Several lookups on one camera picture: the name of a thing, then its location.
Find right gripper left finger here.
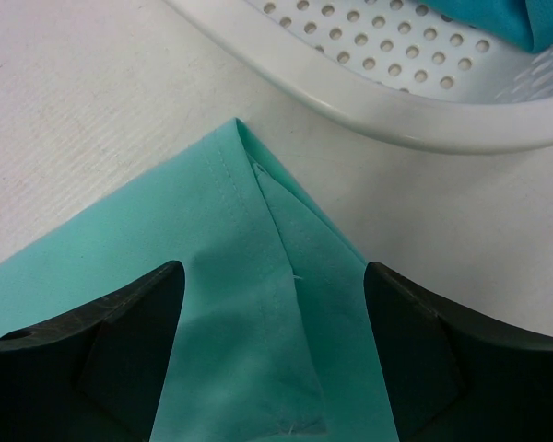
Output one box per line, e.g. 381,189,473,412
0,261,185,441

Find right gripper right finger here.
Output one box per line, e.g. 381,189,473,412
364,262,553,441

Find mint green t shirt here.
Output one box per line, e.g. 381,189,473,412
0,120,397,441

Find white perforated plastic basket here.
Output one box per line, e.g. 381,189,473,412
173,1,553,154

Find dark teal t shirt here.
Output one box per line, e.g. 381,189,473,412
424,0,553,53

